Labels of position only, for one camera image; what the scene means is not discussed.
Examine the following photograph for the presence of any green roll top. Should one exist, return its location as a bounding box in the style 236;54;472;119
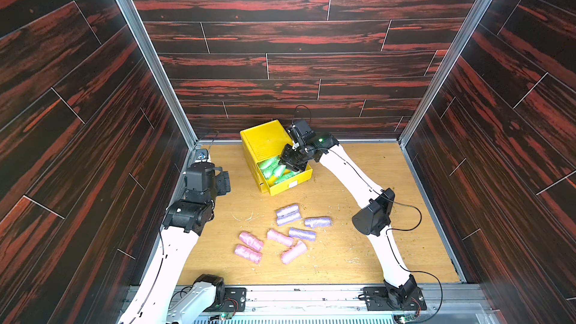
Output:
274;171;299;185

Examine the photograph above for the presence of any green roll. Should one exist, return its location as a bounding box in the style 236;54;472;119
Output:
259;156;280;170
262;165;279;180
274;171;299;185
273;164;286;179

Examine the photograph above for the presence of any yellow top drawer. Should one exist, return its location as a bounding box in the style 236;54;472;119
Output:
256;156;313;196

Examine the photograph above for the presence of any green roll bottom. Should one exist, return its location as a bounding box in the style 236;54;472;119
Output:
262;165;279;180

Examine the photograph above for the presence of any pink roll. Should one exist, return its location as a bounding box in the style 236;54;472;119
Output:
280;241;308;265
234;244;263;264
266;229;294;248
238;231;264;252

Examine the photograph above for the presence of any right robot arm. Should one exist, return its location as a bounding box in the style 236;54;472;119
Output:
280;126;426;310

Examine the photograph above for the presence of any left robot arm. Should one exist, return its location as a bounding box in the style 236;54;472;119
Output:
118;161;231;323

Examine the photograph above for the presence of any yellow drawer cabinet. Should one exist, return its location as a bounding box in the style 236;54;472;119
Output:
240;120;293;196

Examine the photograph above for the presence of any purple roll upper back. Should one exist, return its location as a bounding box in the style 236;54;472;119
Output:
275;204;299;218

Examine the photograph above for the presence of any purple roll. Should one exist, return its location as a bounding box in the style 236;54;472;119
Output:
304;217;332;229
275;204;299;218
276;211;302;227
289;228;317;242

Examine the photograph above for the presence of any purple roll upper front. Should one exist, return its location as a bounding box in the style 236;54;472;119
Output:
276;211;302;227

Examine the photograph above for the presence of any purple roll middle right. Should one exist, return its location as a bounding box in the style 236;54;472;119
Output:
304;217;332;229

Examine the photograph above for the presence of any purple roll lower centre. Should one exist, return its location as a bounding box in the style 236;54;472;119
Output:
289;228;317;242

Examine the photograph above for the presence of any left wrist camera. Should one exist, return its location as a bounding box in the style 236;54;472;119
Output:
194;148;209;163

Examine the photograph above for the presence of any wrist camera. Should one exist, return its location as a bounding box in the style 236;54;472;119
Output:
194;148;209;163
287;119;316;146

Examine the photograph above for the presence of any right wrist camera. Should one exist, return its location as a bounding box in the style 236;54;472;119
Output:
287;119;316;146

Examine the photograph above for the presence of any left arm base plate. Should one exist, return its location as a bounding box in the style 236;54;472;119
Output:
205;286;247;313

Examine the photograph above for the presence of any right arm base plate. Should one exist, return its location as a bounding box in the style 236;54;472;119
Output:
358;286;428;311

